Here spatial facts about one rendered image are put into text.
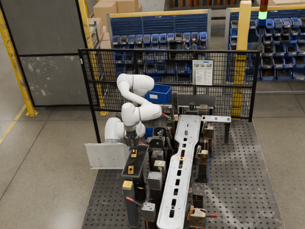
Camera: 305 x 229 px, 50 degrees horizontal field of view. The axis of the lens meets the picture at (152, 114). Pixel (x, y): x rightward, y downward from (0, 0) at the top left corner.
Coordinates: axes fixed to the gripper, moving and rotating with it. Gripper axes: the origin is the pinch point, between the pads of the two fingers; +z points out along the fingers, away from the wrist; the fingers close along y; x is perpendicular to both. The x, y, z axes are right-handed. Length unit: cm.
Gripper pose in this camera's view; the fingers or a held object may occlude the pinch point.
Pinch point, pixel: (133, 149)
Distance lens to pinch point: 254.6
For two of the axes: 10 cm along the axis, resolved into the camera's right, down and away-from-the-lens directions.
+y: -10.0, 0.4, 0.7
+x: -0.4, 5.7, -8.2
